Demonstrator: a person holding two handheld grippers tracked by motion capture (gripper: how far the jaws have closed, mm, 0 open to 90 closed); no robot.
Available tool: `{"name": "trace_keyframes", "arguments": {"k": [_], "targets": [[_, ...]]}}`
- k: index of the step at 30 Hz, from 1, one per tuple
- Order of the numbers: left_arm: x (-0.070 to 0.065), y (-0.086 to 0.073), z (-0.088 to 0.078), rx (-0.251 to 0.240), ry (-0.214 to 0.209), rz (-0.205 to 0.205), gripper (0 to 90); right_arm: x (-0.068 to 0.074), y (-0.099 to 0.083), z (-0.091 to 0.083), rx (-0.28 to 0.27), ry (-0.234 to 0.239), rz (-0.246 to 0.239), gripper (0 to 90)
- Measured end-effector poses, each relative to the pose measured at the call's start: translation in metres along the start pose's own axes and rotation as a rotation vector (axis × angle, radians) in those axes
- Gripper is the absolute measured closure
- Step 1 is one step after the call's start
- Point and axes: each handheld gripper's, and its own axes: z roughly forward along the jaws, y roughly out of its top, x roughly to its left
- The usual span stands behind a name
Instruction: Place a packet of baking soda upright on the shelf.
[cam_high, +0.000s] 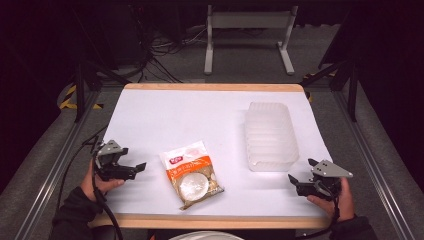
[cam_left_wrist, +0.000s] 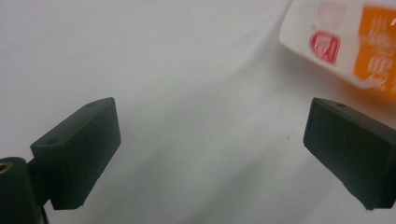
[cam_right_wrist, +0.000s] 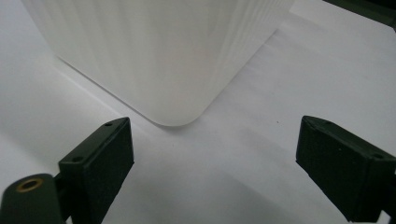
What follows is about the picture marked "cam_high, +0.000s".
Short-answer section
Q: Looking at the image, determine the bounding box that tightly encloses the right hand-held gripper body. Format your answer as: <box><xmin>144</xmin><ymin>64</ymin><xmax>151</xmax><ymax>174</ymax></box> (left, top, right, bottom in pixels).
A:
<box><xmin>295</xmin><ymin>159</ymin><xmax>354</xmax><ymax>202</ymax></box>

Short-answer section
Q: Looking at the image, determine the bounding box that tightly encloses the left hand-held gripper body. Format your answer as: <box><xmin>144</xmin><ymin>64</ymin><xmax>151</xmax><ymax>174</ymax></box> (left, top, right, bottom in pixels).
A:
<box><xmin>92</xmin><ymin>139</ymin><xmax>138</xmax><ymax>183</ymax></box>

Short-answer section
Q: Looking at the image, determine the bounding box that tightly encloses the person's left hand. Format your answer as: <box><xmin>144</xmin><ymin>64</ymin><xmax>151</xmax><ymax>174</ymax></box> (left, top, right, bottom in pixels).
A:
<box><xmin>80</xmin><ymin>159</ymin><xmax>126</xmax><ymax>203</ymax></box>

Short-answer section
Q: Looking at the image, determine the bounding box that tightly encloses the person's right hand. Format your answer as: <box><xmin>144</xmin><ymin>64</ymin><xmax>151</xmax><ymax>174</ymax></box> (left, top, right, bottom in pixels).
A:
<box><xmin>306</xmin><ymin>176</ymin><xmax>356</xmax><ymax>223</ymax></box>

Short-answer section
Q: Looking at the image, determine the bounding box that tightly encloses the clear plastic container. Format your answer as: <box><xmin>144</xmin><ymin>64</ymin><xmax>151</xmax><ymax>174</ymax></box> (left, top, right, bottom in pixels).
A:
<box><xmin>244</xmin><ymin>101</ymin><xmax>301</xmax><ymax>173</ymax></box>

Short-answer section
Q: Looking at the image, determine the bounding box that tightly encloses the orange and white snack packet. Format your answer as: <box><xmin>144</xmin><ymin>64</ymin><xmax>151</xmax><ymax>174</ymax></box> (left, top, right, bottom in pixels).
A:
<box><xmin>159</xmin><ymin>140</ymin><xmax>225</xmax><ymax>211</ymax></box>

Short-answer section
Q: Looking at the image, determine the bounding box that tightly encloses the yellow and black hazard tape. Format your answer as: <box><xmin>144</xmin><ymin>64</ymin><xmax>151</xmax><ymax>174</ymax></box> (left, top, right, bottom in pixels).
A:
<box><xmin>58</xmin><ymin>84</ymin><xmax>104</xmax><ymax>111</ymax></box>

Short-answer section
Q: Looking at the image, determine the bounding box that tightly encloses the white table cover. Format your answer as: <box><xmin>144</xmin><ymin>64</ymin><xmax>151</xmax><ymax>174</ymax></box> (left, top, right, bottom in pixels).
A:
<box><xmin>101</xmin><ymin>88</ymin><xmax>334</xmax><ymax>218</ymax></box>

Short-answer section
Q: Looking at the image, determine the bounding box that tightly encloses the white rounded object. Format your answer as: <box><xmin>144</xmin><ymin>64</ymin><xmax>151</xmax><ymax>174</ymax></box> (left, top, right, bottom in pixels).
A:
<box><xmin>168</xmin><ymin>230</ymin><xmax>245</xmax><ymax>240</ymax></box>

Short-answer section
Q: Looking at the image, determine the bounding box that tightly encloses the white metal stand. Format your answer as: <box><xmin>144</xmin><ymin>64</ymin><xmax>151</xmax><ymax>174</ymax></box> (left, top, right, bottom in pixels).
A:
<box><xmin>203</xmin><ymin>4</ymin><xmax>300</xmax><ymax>76</ymax></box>

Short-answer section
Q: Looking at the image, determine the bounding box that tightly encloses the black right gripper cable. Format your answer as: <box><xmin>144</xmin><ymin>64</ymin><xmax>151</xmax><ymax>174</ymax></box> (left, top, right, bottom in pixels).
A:
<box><xmin>294</xmin><ymin>195</ymin><xmax>342</xmax><ymax>240</ymax></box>

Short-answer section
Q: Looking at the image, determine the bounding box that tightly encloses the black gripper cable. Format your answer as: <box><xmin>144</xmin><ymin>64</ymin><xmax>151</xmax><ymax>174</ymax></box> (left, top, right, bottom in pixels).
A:
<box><xmin>294</xmin><ymin>195</ymin><xmax>342</xmax><ymax>240</ymax></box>
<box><xmin>56</xmin><ymin>132</ymin><xmax>125</xmax><ymax>240</ymax></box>

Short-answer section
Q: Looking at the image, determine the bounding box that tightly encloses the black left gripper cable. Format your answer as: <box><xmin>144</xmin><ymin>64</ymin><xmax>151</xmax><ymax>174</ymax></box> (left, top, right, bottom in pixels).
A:
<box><xmin>56</xmin><ymin>132</ymin><xmax>125</xmax><ymax>240</ymax></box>

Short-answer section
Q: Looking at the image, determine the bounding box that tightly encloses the aluminium rail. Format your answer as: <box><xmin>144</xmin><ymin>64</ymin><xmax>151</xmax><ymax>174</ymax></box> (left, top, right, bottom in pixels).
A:
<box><xmin>333</xmin><ymin>89</ymin><xmax>418</xmax><ymax>240</ymax></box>
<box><xmin>13</xmin><ymin>89</ymin><xmax>101</xmax><ymax>240</ymax></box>

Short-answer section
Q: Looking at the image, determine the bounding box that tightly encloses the black metal frame post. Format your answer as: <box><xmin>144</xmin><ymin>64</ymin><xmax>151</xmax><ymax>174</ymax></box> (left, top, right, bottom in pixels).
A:
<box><xmin>73</xmin><ymin>59</ymin><xmax>132</xmax><ymax>123</ymax></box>
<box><xmin>300</xmin><ymin>59</ymin><xmax>360</xmax><ymax>123</ymax></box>

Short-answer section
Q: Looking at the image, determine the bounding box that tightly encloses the tangle of black floor cables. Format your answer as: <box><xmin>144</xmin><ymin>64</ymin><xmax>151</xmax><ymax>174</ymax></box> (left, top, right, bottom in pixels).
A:
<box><xmin>131</xmin><ymin>13</ymin><xmax>209</xmax><ymax>84</ymax></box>

